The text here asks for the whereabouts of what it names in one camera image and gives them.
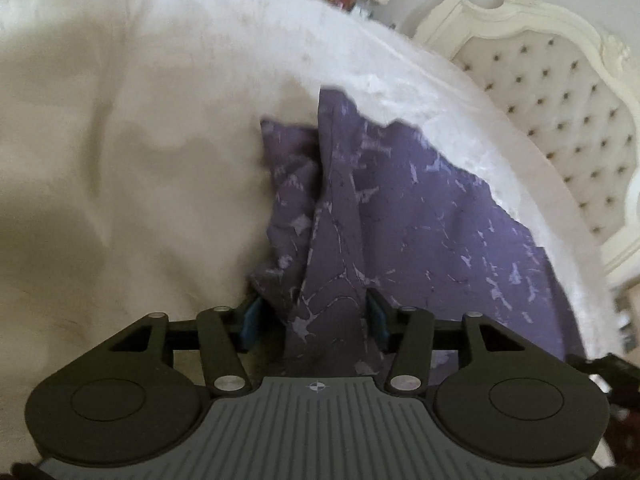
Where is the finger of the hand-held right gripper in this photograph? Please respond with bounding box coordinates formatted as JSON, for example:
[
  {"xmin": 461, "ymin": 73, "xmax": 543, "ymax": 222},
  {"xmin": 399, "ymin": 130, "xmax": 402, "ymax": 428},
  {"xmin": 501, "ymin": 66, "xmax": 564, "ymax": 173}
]
[{"xmin": 567, "ymin": 352, "xmax": 608, "ymax": 386}]

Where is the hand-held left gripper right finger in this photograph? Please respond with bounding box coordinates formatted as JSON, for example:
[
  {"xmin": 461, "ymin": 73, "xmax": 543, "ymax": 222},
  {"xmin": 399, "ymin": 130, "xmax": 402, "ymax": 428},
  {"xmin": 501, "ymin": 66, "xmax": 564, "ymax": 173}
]
[{"xmin": 366, "ymin": 289, "xmax": 527, "ymax": 397}]

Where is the purple patterned hoodie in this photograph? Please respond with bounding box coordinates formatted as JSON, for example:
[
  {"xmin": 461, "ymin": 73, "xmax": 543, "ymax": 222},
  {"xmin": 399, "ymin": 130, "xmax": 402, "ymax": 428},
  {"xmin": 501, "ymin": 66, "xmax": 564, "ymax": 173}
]
[{"xmin": 246, "ymin": 86, "xmax": 587, "ymax": 377}]

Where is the cream tufted headboard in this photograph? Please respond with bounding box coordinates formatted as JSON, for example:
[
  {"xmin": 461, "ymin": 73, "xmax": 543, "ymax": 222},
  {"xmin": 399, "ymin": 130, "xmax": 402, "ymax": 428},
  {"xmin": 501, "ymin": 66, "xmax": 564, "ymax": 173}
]
[{"xmin": 414, "ymin": 0, "xmax": 640, "ymax": 277}]

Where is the white fluffy bed blanket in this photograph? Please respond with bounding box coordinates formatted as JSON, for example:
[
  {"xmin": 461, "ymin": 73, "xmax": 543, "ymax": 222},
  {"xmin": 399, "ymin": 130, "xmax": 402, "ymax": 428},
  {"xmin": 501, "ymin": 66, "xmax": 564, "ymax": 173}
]
[{"xmin": 0, "ymin": 0, "xmax": 618, "ymax": 471}]

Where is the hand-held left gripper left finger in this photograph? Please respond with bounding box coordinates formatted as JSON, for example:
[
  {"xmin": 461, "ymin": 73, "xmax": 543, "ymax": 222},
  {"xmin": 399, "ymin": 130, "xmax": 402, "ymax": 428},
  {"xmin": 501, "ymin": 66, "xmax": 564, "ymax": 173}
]
[{"xmin": 106, "ymin": 294, "xmax": 262, "ymax": 397}]

